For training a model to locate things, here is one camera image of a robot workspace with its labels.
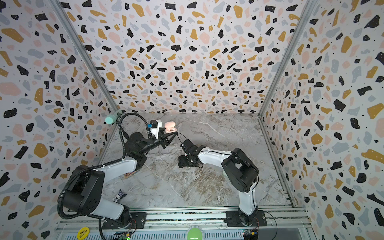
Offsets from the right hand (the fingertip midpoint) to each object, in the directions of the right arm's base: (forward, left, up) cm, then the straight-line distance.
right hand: (182, 161), depth 91 cm
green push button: (-35, -10, -1) cm, 36 cm away
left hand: (+6, +1, +23) cm, 24 cm away
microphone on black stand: (+7, +31, +30) cm, 44 cm away
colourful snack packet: (-20, +31, 0) cm, 37 cm away
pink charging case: (+8, +5, +23) cm, 25 cm away
